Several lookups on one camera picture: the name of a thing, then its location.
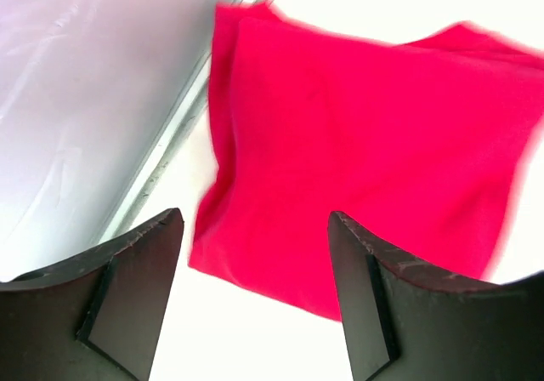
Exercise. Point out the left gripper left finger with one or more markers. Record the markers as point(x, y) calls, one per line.
point(97, 315)

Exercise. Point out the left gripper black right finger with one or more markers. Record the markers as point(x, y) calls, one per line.
point(406, 319)

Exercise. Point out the crimson red t shirt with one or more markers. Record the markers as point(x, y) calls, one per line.
point(418, 142)

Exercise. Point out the aluminium frame rails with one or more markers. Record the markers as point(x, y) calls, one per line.
point(153, 102)

